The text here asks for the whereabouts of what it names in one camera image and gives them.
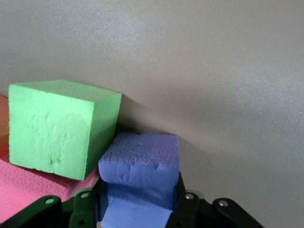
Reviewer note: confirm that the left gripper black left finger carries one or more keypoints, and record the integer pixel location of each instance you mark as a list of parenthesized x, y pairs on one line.
[(47, 213)]

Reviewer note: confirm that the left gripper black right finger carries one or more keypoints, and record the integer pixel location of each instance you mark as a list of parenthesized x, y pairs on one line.
[(202, 213)]

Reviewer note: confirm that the purple foam cube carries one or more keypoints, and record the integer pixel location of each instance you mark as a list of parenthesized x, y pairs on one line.
[(142, 152)]

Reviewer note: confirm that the red foam cube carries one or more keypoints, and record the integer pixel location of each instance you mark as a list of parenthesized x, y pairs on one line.
[(21, 187)]

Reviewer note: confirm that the green foam cube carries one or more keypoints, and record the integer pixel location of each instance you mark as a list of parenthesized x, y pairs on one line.
[(52, 128)]

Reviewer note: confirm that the orange foam cube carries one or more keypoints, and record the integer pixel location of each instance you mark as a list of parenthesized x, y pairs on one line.
[(3, 123)]

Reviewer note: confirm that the brown table cover mat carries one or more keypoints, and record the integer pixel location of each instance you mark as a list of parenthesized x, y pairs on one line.
[(213, 71)]

